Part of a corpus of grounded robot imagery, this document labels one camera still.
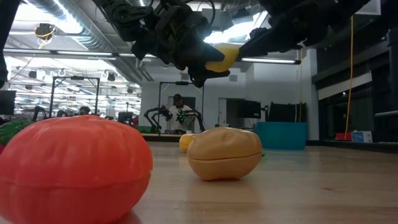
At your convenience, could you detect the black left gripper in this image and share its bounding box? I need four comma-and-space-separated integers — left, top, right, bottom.
132, 4, 231, 89

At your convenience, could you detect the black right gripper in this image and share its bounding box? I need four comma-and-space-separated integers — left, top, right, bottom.
238, 2, 336, 58

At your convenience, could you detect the yellow toy lemon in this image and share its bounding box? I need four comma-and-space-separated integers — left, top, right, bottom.
205, 43, 240, 73

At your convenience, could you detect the yellow toy banana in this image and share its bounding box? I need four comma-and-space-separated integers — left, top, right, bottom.
178, 133, 199, 154

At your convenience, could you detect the teal plastic tupperware container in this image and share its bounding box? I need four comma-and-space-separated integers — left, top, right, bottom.
252, 121, 309, 151

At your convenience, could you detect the black monitor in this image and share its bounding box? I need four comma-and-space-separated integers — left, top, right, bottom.
0, 90, 17, 116
238, 99, 262, 119

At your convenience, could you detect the black panel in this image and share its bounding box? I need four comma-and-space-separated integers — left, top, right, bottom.
267, 101, 308, 123

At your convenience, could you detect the background wooden table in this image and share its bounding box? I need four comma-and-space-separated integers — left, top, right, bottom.
138, 133, 200, 143

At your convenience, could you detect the tan toy potato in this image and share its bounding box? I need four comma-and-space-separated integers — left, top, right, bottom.
186, 126, 264, 182

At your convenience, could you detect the blue box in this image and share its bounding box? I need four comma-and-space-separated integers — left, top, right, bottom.
351, 130, 373, 144

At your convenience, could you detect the orange toy pumpkin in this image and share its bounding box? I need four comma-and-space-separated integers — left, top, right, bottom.
0, 114, 154, 224

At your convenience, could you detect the black gantry frame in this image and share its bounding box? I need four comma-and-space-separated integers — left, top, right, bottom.
157, 81, 205, 134
49, 75, 101, 119

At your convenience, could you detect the yellow hanging cord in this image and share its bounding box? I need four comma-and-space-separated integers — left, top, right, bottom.
343, 15, 355, 141

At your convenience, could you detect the black post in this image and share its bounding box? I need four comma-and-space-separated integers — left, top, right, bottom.
0, 0, 21, 90

